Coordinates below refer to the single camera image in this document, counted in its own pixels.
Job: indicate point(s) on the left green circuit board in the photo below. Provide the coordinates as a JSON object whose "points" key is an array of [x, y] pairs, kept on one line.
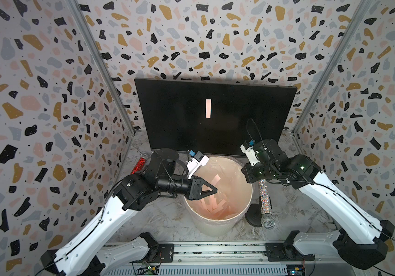
{"points": [[147, 269]]}

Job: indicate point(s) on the black round microphone stand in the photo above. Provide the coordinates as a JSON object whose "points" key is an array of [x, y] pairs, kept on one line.
{"points": [[253, 215]]}

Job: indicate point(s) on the right green circuit board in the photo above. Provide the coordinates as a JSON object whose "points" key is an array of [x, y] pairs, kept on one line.
{"points": [[295, 270]]}

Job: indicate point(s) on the silver glitter microphone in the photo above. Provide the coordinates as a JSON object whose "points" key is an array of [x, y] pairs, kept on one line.
{"points": [[267, 219]]}

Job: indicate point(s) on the pink sticky note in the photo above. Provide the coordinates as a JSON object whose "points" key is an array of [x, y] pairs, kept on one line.
{"points": [[215, 180], [208, 103]]}

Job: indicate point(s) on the black flat monitor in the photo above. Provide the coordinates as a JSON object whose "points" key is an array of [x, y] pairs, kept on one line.
{"points": [[174, 114]]}

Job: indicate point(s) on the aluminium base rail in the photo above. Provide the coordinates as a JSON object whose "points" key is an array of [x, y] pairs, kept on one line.
{"points": [[237, 258]]}

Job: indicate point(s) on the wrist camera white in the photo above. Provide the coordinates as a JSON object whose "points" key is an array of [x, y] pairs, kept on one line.
{"points": [[196, 160], [254, 152]]}

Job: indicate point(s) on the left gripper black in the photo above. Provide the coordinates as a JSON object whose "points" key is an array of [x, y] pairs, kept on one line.
{"points": [[195, 192]]}

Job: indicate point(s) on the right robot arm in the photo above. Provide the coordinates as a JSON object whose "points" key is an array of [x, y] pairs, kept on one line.
{"points": [[361, 239]]}

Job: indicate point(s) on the green circuit board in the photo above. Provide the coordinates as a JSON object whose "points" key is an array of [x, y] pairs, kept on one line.
{"points": [[147, 269], [295, 270]]}

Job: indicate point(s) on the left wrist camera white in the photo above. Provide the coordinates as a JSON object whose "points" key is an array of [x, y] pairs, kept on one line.
{"points": [[196, 160]]}

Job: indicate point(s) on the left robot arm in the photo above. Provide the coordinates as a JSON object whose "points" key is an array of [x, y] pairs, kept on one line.
{"points": [[164, 175]]}

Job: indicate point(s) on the discarded pink notes pile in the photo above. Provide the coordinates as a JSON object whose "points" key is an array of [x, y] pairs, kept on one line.
{"points": [[214, 209]]}

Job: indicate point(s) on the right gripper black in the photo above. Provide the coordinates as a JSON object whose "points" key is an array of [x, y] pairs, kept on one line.
{"points": [[247, 171]]}

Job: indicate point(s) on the cream waste bin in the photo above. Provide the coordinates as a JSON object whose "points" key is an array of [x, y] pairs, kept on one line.
{"points": [[218, 217]]}

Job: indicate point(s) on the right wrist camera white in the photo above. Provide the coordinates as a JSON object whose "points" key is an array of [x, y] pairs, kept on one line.
{"points": [[254, 152]]}

